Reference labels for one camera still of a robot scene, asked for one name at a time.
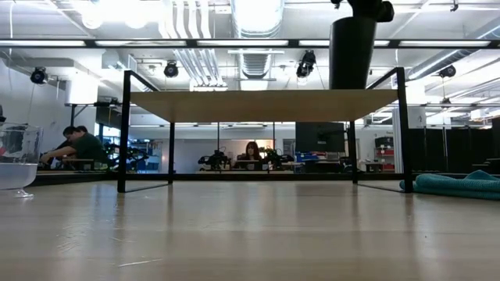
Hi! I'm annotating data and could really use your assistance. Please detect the wooden shelf with black frame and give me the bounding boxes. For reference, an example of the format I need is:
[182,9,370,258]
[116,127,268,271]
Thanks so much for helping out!
[116,66,414,194]

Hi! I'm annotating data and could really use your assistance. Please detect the tall black cup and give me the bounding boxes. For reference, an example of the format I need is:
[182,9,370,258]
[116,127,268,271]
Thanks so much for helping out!
[329,16,378,91]

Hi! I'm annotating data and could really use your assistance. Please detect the black monitor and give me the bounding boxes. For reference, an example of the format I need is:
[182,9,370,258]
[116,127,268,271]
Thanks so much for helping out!
[295,122,346,154]

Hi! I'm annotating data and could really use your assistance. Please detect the red storage rack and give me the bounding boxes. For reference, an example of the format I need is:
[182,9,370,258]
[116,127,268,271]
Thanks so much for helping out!
[373,136,396,173]

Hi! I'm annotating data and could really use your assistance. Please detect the white column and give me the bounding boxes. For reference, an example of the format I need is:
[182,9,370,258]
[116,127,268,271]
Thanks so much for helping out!
[391,83,427,173]

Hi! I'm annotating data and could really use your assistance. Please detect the teal cloth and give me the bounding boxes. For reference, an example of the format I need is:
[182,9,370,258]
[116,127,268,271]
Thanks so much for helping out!
[398,169,500,201]

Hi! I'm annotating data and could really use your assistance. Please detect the white ceiling pipes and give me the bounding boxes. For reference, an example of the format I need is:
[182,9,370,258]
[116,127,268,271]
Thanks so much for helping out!
[159,0,229,87]

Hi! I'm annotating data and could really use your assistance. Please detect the black ceiling spotlight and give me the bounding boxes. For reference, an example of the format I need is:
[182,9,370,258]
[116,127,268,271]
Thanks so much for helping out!
[437,64,457,79]
[30,66,49,85]
[295,50,317,79]
[163,61,180,79]

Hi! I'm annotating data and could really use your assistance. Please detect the black rig frame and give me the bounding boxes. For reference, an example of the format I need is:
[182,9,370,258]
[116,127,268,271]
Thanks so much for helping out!
[0,37,500,49]

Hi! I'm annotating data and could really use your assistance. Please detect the silver ventilation duct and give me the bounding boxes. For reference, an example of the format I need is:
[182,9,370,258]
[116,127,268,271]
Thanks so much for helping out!
[230,0,286,80]

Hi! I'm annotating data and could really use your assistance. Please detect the clear glass mug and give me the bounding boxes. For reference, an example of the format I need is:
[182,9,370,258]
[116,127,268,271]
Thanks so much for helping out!
[0,122,45,198]

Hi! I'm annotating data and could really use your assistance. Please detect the black partition wall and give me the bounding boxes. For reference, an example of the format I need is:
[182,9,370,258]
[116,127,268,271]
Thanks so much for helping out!
[408,116,500,175]

